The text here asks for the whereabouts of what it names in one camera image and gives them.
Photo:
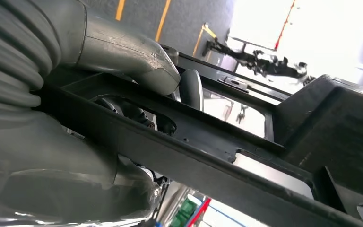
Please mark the green plastic crate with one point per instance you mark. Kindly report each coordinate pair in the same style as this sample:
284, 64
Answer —
183, 213

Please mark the black metal fixture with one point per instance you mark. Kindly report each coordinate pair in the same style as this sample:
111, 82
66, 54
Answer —
259, 65

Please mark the red barrier belt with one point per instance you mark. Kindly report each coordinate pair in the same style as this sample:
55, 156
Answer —
283, 26

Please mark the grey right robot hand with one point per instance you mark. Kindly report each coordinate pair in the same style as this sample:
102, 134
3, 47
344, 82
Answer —
122, 53

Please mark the yellow floor tape square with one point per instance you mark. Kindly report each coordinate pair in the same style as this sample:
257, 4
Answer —
163, 18
200, 36

